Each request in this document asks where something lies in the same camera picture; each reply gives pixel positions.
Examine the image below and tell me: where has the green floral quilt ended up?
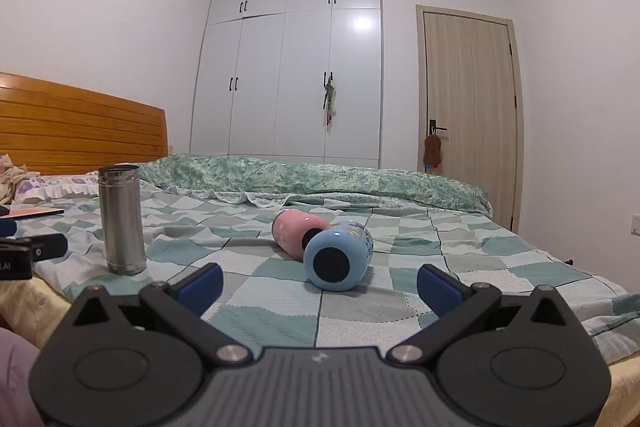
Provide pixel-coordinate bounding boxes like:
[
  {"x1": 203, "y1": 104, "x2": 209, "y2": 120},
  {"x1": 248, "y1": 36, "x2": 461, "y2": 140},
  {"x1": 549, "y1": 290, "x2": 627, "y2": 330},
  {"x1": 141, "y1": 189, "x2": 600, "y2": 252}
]
[{"x1": 134, "y1": 153, "x2": 494, "y2": 216}]

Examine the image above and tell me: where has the light blue cup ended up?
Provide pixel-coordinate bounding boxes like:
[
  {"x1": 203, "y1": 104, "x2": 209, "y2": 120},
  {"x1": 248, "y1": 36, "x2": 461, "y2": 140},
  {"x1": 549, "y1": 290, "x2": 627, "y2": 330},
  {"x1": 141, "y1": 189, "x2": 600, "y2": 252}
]
[{"x1": 303, "y1": 219, "x2": 375, "y2": 292}]

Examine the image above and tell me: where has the pink cup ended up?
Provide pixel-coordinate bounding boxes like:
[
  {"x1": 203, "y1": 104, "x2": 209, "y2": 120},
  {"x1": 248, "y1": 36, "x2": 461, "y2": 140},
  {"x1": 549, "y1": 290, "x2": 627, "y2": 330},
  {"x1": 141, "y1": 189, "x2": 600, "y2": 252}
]
[{"x1": 271, "y1": 208, "x2": 331, "y2": 261}]

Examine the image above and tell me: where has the yellow bed sheet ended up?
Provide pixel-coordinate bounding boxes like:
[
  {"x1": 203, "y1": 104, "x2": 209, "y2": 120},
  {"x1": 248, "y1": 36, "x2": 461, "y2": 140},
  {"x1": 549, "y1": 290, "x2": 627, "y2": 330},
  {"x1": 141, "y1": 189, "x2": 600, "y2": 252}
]
[{"x1": 0, "y1": 278, "x2": 640, "y2": 427}]

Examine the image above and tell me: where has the pink flat book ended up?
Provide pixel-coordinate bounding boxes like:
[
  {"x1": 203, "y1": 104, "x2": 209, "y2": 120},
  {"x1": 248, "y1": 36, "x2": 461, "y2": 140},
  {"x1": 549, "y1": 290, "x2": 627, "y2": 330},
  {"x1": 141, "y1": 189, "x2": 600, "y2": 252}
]
[{"x1": 8, "y1": 206, "x2": 65, "y2": 219}]

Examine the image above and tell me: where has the brown plush toy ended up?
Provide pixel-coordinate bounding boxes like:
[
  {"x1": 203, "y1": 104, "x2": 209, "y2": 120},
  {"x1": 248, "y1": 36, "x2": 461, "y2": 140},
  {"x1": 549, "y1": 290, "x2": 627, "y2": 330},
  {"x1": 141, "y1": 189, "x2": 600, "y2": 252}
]
[{"x1": 423, "y1": 132, "x2": 444, "y2": 170}]

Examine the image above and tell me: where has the green checkered bed sheet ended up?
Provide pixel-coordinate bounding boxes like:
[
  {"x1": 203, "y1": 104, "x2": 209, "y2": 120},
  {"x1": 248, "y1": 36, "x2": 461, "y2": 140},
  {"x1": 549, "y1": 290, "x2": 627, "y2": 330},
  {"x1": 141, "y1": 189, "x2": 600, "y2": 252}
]
[{"x1": 15, "y1": 183, "x2": 640, "y2": 360}]

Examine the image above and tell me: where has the hanging green ornament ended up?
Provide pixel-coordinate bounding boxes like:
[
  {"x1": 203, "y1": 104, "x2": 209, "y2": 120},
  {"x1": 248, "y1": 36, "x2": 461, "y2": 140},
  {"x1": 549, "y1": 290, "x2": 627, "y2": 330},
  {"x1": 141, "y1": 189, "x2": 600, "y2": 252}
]
[{"x1": 322, "y1": 74, "x2": 339, "y2": 128}]

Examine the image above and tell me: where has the purple clothing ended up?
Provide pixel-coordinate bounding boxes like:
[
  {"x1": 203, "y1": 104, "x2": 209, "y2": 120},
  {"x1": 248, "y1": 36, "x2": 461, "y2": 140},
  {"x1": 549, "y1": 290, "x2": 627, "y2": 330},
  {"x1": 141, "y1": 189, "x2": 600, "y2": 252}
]
[{"x1": 0, "y1": 327, "x2": 47, "y2": 427}]

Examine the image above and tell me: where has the wooden headboard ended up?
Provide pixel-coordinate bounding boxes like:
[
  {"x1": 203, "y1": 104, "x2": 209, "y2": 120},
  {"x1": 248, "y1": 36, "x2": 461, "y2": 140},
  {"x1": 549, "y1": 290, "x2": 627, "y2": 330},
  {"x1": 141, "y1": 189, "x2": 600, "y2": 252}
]
[{"x1": 0, "y1": 72, "x2": 170, "y2": 176}]

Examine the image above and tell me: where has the light wooden door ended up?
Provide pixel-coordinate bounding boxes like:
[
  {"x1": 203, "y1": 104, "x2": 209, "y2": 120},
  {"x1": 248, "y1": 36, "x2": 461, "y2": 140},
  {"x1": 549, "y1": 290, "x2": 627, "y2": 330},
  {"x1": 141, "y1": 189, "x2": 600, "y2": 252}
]
[{"x1": 415, "y1": 4, "x2": 525, "y2": 233}]

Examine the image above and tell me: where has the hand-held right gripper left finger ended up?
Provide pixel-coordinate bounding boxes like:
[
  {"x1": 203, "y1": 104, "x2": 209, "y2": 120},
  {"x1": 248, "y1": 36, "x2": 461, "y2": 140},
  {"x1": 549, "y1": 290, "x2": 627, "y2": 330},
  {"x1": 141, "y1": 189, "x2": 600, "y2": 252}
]
[{"x1": 50, "y1": 263, "x2": 253, "y2": 365}]

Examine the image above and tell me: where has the white wardrobe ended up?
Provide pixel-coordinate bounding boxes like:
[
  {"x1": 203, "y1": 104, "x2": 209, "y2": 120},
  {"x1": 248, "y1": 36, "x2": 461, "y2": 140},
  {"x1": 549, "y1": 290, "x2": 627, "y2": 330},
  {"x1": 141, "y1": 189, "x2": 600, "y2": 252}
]
[{"x1": 189, "y1": 0, "x2": 384, "y2": 169}]

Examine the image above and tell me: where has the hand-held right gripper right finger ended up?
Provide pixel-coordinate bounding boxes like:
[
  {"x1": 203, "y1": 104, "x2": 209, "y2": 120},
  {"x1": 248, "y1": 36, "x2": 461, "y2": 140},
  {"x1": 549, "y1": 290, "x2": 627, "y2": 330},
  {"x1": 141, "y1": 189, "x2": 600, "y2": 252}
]
[{"x1": 391, "y1": 263, "x2": 596, "y2": 365}]

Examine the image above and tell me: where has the beige crumpled cloth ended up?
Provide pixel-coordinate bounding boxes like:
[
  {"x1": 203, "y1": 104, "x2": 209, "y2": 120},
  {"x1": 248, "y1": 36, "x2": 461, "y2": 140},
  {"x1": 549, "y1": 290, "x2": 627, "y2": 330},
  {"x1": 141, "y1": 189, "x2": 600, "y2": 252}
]
[{"x1": 0, "y1": 153, "x2": 40, "y2": 206}]

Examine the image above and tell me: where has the purple floral pillow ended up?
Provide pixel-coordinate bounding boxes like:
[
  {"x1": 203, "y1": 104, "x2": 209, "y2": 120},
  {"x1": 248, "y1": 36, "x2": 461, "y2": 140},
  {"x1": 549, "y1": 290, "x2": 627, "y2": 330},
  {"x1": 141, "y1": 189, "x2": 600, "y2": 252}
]
[{"x1": 10, "y1": 172, "x2": 102, "y2": 204}]

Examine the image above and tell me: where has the stainless steel cup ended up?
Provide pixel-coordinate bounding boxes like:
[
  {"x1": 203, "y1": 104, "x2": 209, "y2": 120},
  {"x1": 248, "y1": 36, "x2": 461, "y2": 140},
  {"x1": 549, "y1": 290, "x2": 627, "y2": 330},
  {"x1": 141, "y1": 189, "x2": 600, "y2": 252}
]
[{"x1": 97, "y1": 164, "x2": 147, "y2": 277}]

